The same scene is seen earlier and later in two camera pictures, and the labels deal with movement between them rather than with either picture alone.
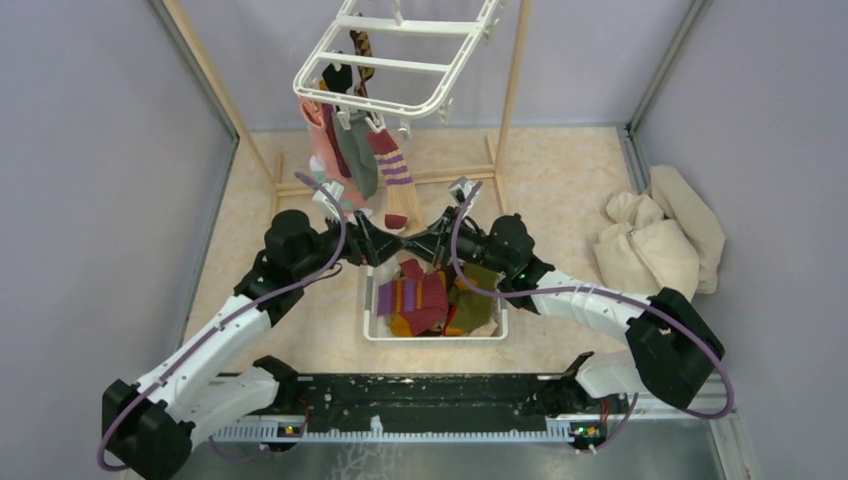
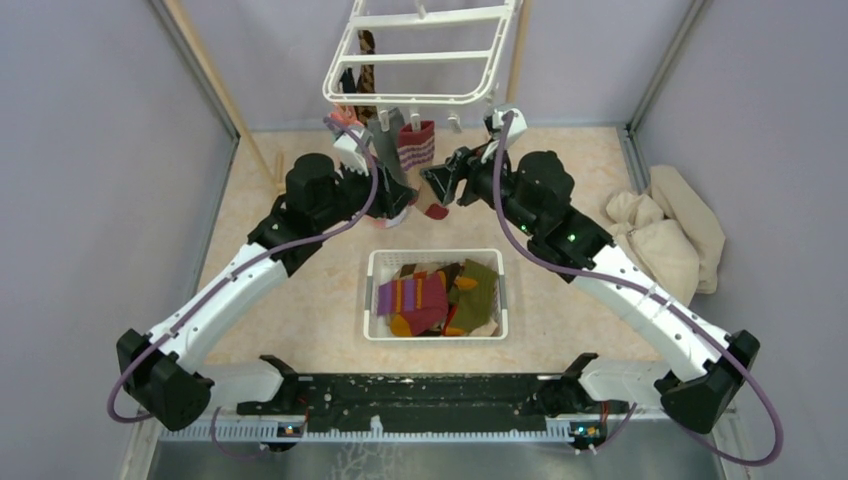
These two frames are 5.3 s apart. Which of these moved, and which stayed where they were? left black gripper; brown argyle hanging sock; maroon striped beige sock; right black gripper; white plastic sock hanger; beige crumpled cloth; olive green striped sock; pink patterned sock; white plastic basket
Moved: pink patterned sock; white plastic sock hanger; maroon striped beige sock; right black gripper; left black gripper
Stayed: beige crumpled cloth; olive green striped sock; brown argyle hanging sock; white plastic basket
